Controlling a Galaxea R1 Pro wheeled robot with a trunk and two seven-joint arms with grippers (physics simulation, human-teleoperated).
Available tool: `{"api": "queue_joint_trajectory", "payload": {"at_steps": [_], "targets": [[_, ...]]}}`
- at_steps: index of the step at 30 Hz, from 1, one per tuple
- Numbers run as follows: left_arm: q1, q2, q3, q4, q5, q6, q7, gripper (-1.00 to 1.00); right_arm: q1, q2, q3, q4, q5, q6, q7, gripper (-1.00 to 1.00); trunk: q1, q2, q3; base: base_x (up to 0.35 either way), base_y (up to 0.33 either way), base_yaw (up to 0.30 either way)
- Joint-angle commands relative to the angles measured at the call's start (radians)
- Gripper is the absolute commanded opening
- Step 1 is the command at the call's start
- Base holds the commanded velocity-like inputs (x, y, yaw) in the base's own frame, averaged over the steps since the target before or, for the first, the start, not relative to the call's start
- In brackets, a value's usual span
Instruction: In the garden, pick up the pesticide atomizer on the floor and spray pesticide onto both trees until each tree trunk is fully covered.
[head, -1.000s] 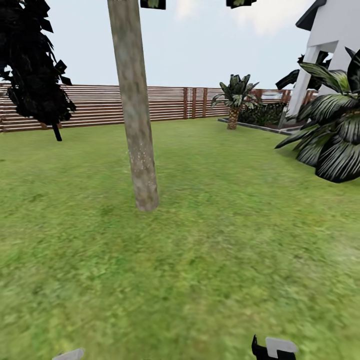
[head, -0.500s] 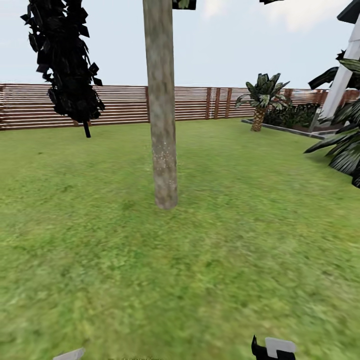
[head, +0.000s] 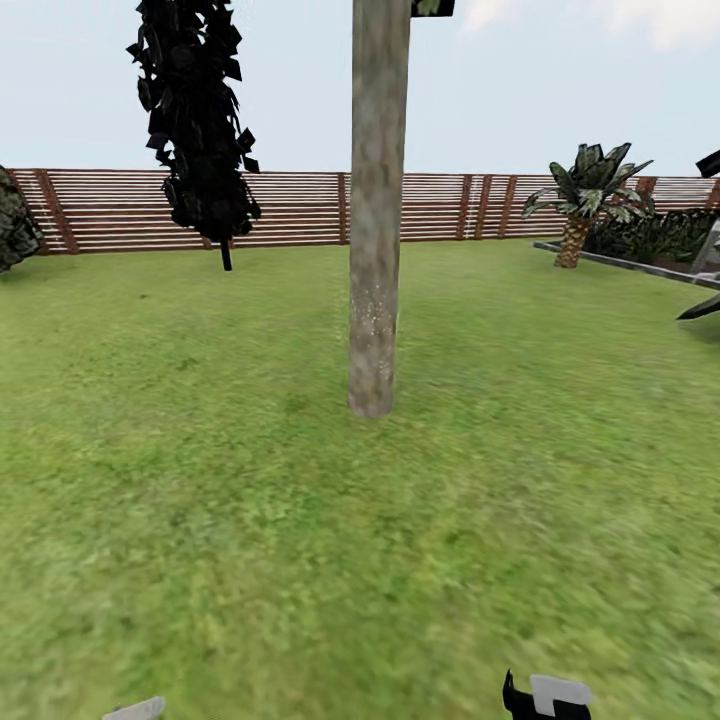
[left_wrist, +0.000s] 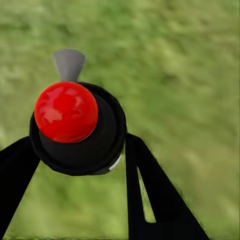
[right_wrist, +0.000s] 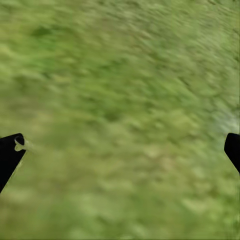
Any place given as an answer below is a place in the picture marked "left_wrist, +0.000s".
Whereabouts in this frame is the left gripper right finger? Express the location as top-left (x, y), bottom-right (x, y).
top-left (124, 133), bottom-right (210, 240)

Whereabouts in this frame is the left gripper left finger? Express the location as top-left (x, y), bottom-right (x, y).
top-left (0, 136), bottom-right (40, 240)

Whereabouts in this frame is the pesticide atomizer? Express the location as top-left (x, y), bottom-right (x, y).
top-left (29, 48), bottom-right (128, 177)

